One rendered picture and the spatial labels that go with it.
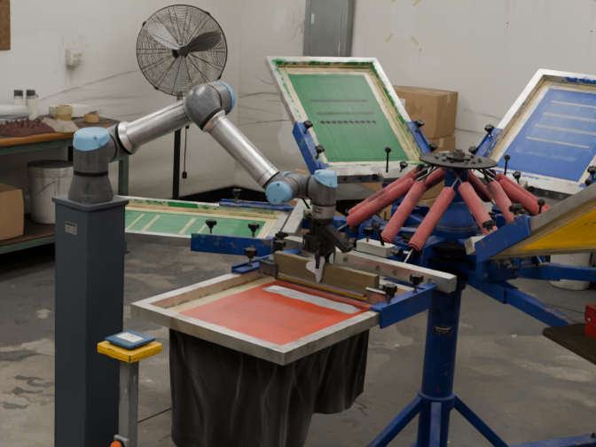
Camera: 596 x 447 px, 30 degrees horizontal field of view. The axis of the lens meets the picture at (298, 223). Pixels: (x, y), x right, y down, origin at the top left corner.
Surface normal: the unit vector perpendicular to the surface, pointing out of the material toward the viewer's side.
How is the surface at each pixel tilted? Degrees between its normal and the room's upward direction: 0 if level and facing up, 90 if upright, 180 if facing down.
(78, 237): 90
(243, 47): 90
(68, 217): 90
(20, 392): 0
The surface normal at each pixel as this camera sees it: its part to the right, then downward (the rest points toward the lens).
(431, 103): -0.48, 0.15
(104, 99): 0.80, 0.19
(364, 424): 0.06, -0.97
